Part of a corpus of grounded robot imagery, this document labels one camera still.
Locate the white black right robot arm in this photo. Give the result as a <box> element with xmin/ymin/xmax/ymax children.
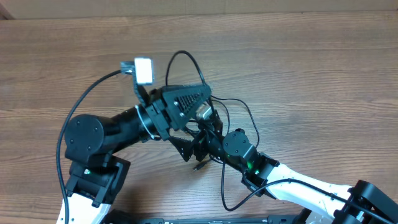
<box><xmin>197</xmin><ymin>118</ymin><xmax>397</xmax><ymax>223</ymax></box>

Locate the black split-end USB cable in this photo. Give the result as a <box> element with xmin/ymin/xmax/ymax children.
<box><xmin>164</xmin><ymin>50</ymin><xmax>261</xmax><ymax>150</ymax></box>

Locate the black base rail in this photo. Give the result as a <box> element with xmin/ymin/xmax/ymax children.
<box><xmin>100</xmin><ymin>208</ymin><xmax>310</xmax><ymax>224</ymax></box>

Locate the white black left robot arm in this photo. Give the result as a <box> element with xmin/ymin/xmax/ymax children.
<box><xmin>58</xmin><ymin>84</ymin><xmax>211</xmax><ymax>223</ymax></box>

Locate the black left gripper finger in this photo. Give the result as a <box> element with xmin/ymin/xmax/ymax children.
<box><xmin>169</xmin><ymin>136</ymin><xmax>199</xmax><ymax>162</ymax></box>
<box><xmin>161</xmin><ymin>84</ymin><xmax>211</xmax><ymax>130</ymax></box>

